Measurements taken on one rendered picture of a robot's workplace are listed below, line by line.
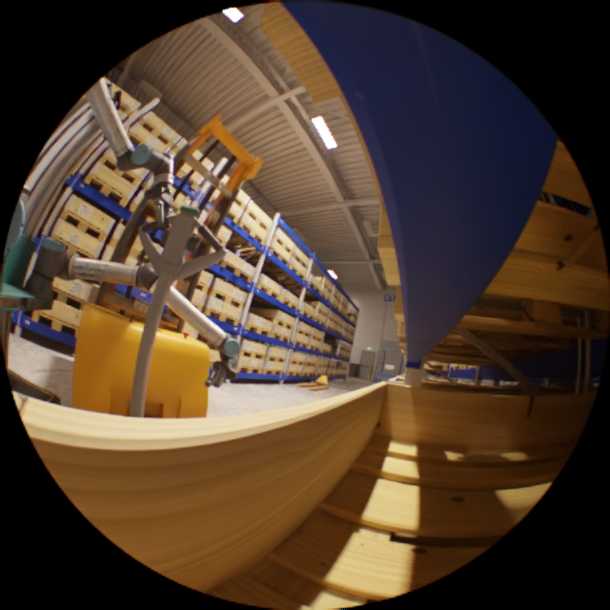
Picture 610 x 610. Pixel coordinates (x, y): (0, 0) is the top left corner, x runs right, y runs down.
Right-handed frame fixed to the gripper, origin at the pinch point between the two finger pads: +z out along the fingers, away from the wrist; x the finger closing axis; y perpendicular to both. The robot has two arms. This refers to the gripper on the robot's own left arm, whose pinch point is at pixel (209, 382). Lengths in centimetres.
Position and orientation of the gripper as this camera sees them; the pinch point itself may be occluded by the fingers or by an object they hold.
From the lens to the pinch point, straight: 99.6
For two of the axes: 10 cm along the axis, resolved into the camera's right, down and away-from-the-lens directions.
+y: -9.7, -2.4, -0.2
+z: 0.1, 0.5, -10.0
